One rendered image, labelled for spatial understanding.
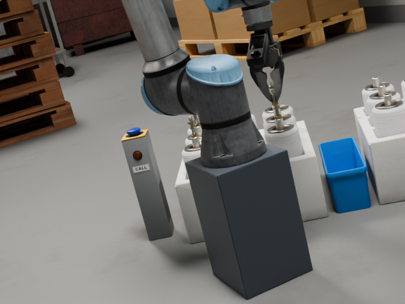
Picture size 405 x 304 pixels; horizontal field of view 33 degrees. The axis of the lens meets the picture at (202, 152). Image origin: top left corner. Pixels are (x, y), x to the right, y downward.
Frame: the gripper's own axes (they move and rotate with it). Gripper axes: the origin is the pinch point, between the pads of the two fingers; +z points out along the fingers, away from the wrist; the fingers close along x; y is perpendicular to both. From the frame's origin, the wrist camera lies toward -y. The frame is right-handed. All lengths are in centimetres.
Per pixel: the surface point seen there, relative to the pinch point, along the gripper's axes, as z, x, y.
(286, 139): 11.1, -2.0, -3.4
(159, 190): 19.9, 36.7, -6.3
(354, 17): 23, 2, 309
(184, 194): 19.6, 26.8, -12.9
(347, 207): 33.0, -14.4, -3.0
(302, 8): 8, 32, 285
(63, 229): 34, 81, 10
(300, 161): 17.1, -4.9, -6.0
